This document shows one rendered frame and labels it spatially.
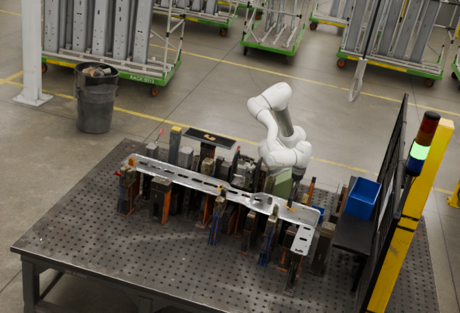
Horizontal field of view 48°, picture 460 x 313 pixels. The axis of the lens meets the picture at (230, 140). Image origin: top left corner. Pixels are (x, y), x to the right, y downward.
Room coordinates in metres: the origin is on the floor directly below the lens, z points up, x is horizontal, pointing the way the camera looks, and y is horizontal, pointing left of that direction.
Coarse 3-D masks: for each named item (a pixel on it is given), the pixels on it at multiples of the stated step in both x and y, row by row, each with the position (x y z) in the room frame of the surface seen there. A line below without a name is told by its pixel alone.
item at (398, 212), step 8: (424, 112) 2.09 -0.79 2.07; (432, 112) 2.09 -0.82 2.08; (432, 120) 2.05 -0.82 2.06; (408, 168) 2.07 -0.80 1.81; (408, 176) 2.08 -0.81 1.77; (416, 176) 2.05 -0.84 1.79; (408, 184) 2.07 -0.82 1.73; (408, 192) 2.08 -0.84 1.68; (400, 200) 2.08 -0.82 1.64; (400, 208) 2.07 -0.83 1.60; (400, 216) 2.08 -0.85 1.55
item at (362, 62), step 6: (378, 6) 1.10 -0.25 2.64; (372, 24) 1.10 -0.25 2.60; (366, 48) 1.10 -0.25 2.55; (360, 60) 1.10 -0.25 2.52; (366, 60) 1.10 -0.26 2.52; (360, 66) 1.10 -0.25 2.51; (360, 72) 1.10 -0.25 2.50; (354, 78) 1.11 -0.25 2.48; (360, 78) 1.09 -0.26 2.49; (354, 84) 1.12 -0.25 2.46; (360, 84) 1.09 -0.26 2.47; (360, 90) 1.09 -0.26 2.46; (348, 96) 1.12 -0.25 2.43; (354, 102) 1.10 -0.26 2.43
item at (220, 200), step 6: (216, 198) 2.76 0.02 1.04; (222, 198) 2.77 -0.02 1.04; (216, 204) 2.73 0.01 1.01; (222, 204) 2.73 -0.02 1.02; (216, 210) 2.73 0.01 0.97; (222, 210) 2.76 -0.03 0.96; (216, 216) 2.73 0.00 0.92; (216, 222) 2.74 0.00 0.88; (216, 228) 2.72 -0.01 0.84; (210, 234) 2.74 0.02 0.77; (216, 234) 2.73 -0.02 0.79; (210, 240) 2.73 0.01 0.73; (216, 240) 2.73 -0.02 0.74; (216, 246) 2.72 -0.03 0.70
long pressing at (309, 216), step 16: (128, 160) 3.10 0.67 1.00; (144, 160) 3.14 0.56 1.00; (160, 176) 2.98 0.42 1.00; (176, 176) 3.00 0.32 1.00; (192, 176) 3.04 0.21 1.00; (208, 176) 3.07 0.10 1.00; (208, 192) 2.88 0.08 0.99; (240, 192) 2.94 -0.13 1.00; (256, 208) 2.78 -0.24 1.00; (272, 208) 2.82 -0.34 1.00; (304, 208) 2.88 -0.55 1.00; (304, 224) 2.70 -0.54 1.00
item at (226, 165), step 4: (224, 160) 3.19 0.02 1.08; (224, 164) 3.14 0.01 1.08; (228, 164) 3.15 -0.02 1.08; (220, 168) 3.13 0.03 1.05; (224, 168) 3.12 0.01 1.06; (228, 168) 3.11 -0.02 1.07; (220, 172) 3.12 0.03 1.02; (224, 172) 3.12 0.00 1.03; (228, 172) 3.11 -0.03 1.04; (220, 176) 3.12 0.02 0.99; (224, 176) 3.12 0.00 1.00; (228, 176) 3.11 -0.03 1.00; (224, 180) 3.11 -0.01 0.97; (228, 180) 3.13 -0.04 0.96
